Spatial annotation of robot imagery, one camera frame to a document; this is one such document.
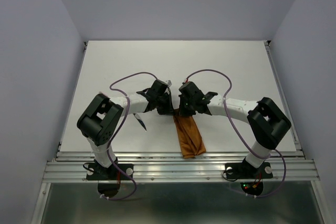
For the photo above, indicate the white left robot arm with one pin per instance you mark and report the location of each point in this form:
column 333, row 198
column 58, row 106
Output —
column 99, row 120

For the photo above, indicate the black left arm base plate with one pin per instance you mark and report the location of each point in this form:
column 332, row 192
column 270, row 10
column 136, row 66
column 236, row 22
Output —
column 96, row 172

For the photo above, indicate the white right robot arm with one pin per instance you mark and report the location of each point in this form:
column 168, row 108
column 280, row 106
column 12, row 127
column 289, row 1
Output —
column 266, row 120

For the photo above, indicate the orange brown cloth napkin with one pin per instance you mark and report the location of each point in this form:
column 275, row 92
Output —
column 190, row 139

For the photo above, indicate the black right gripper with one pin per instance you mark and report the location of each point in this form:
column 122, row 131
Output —
column 182, row 111

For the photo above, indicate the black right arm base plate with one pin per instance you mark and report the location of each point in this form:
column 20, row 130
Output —
column 243, row 170

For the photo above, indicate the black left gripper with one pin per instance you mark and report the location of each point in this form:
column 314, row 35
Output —
column 168, row 110

